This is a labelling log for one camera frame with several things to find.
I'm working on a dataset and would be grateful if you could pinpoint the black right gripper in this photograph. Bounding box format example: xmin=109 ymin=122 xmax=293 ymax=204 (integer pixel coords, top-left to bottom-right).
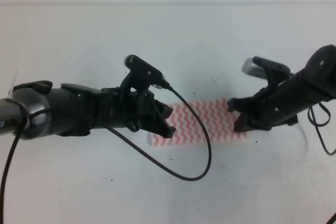
xmin=227 ymin=77 xmax=298 ymax=132

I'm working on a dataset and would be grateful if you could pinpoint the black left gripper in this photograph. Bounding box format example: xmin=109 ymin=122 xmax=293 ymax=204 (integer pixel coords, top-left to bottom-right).
xmin=89 ymin=88 xmax=176 ymax=138

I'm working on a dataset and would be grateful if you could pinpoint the pink white wavy striped towel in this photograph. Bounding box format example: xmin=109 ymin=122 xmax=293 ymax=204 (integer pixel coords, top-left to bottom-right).
xmin=146 ymin=98 xmax=249 ymax=147

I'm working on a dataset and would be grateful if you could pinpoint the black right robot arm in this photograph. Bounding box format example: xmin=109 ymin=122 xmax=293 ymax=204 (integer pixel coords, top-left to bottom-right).
xmin=227 ymin=45 xmax=335 ymax=132

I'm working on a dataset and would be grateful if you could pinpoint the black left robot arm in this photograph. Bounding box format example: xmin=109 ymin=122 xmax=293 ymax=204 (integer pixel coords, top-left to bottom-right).
xmin=1 ymin=81 xmax=176 ymax=140

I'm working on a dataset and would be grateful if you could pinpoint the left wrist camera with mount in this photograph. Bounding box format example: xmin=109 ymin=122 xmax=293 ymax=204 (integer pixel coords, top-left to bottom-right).
xmin=120 ymin=55 xmax=169 ymax=96

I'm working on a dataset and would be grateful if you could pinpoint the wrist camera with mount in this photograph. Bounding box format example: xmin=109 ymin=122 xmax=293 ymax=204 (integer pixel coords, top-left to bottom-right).
xmin=120 ymin=55 xmax=169 ymax=96
xmin=241 ymin=56 xmax=291 ymax=89

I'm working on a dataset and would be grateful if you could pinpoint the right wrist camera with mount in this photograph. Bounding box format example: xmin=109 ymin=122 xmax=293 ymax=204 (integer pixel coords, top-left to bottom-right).
xmin=241 ymin=56 xmax=291 ymax=89

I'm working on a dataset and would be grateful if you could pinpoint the black left camera cable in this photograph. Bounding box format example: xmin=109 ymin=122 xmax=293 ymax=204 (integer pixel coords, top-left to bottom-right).
xmin=0 ymin=81 xmax=213 ymax=224

